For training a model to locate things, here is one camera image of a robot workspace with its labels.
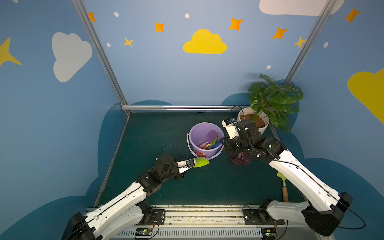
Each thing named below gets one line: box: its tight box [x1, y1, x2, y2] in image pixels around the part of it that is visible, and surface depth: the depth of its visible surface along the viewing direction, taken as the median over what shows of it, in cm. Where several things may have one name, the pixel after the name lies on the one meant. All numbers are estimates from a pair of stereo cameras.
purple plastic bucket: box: [187, 122, 225, 160], surface depth 93 cm
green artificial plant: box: [248, 73, 304, 133], surface depth 82 cm
